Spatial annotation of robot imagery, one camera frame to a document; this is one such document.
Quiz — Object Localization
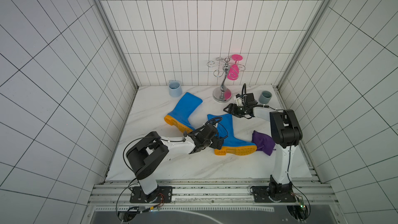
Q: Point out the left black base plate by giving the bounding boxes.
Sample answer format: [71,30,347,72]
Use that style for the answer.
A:
[130,186,173,204]

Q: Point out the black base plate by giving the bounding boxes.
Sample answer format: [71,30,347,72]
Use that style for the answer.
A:
[250,184,296,203]
[130,186,173,204]

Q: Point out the light blue mug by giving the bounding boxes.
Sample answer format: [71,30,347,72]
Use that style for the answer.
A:
[169,80,182,97]

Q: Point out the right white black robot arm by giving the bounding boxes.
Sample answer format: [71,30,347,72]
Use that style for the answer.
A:
[223,93,303,202]

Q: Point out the aluminium mounting rail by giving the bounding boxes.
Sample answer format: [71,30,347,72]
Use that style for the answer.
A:
[88,179,338,211]

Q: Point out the purple cloth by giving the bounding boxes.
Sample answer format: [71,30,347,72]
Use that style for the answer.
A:
[252,131,276,156]

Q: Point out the blue rubber boot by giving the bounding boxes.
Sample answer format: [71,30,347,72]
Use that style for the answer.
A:
[164,92,203,133]
[214,114,257,156]

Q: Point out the grey-teal cup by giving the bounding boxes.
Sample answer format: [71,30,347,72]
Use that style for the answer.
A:
[259,91,273,105]

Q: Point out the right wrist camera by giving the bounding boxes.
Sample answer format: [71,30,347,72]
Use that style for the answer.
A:
[234,97,243,106]

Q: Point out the pink wine glass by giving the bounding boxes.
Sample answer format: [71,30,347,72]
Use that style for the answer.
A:
[227,54,243,80]

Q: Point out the chrome glass holder stand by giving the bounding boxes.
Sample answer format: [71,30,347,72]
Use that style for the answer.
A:
[207,57,246,103]

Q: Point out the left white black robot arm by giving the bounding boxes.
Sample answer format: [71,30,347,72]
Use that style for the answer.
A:
[123,117,228,197]

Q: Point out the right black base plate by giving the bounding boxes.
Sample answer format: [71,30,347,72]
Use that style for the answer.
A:
[250,184,296,203]

